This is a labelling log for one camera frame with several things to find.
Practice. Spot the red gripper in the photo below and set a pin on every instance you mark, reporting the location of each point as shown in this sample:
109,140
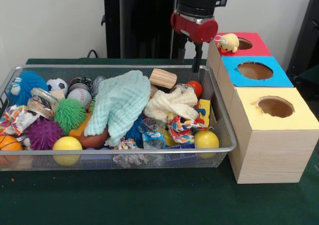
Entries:
199,31

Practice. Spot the yellow plush duck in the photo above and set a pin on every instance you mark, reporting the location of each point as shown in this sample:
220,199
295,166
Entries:
228,43

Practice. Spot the cream cloth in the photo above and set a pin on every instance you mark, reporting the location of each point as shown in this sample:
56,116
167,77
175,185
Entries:
172,105

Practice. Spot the mint green cloth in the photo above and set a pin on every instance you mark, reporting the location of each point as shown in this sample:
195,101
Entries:
119,105

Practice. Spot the green spiky puffer toy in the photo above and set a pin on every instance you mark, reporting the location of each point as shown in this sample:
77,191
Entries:
71,115

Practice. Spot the clear mesh bin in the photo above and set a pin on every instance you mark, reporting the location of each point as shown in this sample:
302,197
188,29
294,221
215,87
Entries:
219,130

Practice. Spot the wooden box with three holes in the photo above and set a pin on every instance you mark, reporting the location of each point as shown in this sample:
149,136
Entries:
271,150

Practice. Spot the red ball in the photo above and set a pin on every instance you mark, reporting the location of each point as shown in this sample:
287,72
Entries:
195,86

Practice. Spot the striped wooden block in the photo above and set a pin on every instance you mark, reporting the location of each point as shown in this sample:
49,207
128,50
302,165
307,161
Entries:
163,77

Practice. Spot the polka dot cloth toy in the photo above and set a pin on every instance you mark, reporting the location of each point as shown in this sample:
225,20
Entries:
183,129
15,119

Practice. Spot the yellow ball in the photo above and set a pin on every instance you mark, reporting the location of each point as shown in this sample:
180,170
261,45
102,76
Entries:
207,140
67,145

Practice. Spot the white toy baseball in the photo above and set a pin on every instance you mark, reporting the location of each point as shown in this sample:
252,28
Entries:
79,96

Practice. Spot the black chair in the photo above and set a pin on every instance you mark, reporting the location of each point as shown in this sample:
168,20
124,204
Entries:
306,40

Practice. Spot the toy soccer ball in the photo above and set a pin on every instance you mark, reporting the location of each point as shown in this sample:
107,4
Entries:
57,84

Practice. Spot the dark green table cloth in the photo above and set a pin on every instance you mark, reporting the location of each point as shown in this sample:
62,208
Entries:
149,197

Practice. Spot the clear plastic jar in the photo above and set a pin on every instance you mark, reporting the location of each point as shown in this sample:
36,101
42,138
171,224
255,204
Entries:
42,104

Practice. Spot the purple spiky ball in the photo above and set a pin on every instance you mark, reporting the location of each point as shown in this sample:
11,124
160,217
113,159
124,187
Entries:
43,134

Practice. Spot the blue spiky puffer toy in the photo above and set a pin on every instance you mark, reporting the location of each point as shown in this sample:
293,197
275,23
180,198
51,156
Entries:
25,87

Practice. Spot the orange toy basketball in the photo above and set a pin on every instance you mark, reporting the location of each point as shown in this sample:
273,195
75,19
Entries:
10,144

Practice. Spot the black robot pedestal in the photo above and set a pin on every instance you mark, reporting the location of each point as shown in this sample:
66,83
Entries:
139,30

